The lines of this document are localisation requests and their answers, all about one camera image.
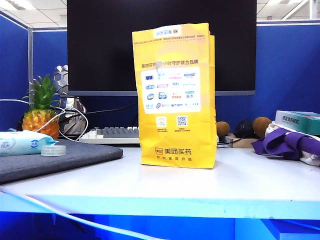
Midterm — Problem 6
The yellow paper bag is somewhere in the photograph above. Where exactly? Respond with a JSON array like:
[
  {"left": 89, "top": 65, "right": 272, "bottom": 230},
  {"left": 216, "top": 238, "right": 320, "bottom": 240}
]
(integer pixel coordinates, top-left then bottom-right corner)
[{"left": 131, "top": 22, "right": 218, "bottom": 170}]

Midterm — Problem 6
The white grey keyboard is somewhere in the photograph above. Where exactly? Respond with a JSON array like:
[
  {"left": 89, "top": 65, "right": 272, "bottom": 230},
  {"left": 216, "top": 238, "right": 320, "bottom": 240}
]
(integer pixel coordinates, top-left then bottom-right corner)
[{"left": 78, "top": 125, "right": 141, "bottom": 145}]

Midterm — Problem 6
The brown kiwi fruit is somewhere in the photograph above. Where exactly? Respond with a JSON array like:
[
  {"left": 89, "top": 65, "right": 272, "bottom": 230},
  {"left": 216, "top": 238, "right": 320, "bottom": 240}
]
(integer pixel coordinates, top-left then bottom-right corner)
[
  {"left": 252, "top": 116, "right": 273, "bottom": 139},
  {"left": 216, "top": 121, "right": 231, "bottom": 138}
]

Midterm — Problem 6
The brown cardboard box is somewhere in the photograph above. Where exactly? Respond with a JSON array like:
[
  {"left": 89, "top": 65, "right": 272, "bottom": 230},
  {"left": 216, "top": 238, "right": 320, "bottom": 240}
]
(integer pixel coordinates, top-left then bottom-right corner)
[{"left": 220, "top": 133, "right": 261, "bottom": 149}]

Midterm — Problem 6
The black computer mouse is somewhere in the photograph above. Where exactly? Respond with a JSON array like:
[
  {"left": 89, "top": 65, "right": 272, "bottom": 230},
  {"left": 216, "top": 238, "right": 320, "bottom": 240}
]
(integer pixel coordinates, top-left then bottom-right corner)
[{"left": 234, "top": 118, "right": 258, "bottom": 139}]

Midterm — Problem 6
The black computer monitor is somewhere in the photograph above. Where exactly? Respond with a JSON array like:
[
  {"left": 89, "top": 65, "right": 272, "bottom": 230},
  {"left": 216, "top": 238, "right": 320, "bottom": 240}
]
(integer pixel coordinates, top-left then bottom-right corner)
[{"left": 66, "top": 0, "right": 258, "bottom": 97}]

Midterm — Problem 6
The silver robot figurine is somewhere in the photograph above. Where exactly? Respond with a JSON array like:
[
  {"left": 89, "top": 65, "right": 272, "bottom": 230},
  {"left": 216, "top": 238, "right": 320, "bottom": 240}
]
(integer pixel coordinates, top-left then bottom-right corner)
[{"left": 52, "top": 64, "right": 88, "bottom": 137}]

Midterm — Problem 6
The clear tape roll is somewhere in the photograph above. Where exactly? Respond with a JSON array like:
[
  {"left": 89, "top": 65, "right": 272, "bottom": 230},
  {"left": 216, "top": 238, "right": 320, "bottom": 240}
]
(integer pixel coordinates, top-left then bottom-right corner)
[{"left": 40, "top": 144, "right": 67, "bottom": 157}]

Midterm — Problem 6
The grey laptop sleeve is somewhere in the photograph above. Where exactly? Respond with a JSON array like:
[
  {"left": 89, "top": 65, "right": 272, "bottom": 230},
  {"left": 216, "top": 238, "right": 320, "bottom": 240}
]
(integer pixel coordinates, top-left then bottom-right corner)
[{"left": 0, "top": 138, "right": 124, "bottom": 184}]

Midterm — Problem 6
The pineapple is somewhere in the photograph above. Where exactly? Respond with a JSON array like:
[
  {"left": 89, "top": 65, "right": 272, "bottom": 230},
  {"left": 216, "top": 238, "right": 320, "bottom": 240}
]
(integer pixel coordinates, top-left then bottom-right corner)
[{"left": 21, "top": 73, "right": 62, "bottom": 140}]

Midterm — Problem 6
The purple cloth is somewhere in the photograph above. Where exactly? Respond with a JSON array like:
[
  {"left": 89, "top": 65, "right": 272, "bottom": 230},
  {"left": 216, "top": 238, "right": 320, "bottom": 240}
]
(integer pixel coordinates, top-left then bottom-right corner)
[{"left": 251, "top": 127, "right": 320, "bottom": 161}]

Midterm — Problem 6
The teal medicine box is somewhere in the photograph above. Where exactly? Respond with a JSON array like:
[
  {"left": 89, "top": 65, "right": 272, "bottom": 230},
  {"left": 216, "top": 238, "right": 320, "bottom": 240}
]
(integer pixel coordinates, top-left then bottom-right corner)
[{"left": 274, "top": 110, "right": 320, "bottom": 136}]

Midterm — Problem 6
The wet wipes pack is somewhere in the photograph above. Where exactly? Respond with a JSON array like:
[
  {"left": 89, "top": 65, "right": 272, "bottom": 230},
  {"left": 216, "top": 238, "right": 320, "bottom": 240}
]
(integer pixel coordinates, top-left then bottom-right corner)
[{"left": 0, "top": 129, "right": 60, "bottom": 158}]

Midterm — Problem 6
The black cable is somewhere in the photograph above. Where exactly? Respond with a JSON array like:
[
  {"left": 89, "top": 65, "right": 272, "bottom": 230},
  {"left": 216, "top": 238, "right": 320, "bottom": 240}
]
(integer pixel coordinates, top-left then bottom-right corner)
[{"left": 59, "top": 100, "right": 139, "bottom": 123}]

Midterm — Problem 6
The white blurred cable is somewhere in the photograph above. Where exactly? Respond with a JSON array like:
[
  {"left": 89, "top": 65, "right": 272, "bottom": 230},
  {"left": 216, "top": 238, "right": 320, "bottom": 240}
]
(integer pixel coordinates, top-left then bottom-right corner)
[{"left": 0, "top": 186, "right": 168, "bottom": 240}]

